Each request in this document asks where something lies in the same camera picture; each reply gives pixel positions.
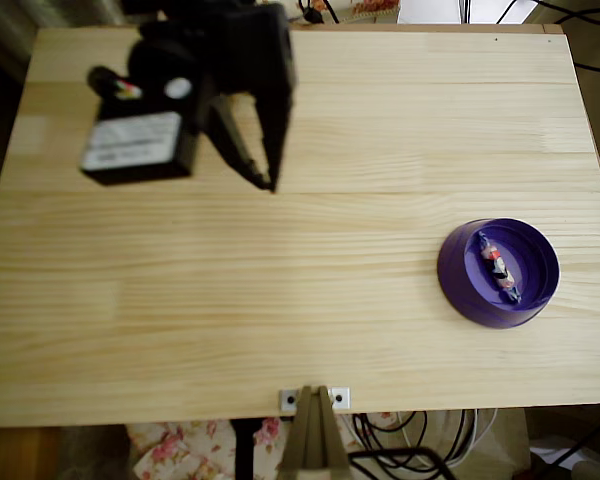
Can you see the white sheet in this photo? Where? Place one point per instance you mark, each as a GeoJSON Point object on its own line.
{"type": "Point", "coordinates": [430, 12]}

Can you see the candy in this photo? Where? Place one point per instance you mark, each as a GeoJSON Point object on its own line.
{"type": "Point", "coordinates": [497, 267]}

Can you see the metal table clamp bracket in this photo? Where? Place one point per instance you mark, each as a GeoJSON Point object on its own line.
{"type": "Point", "coordinates": [312, 440]}

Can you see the black plug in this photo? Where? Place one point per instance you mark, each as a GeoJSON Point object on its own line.
{"type": "Point", "coordinates": [311, 12]}

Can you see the metal mounting bracket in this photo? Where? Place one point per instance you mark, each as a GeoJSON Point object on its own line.
{"type": "Point", "coordinates": [287, 399]}

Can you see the purple bowl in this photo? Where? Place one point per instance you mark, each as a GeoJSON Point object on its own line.
{"type": "Point", "coordinates": [455, 280]}

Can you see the black pole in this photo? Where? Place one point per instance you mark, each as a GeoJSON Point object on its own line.
{"type": "Point", "coordinates": [245, 450]}

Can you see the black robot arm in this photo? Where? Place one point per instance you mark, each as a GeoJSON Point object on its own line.
{"type": "Point", "coordinates": [190, 7]}

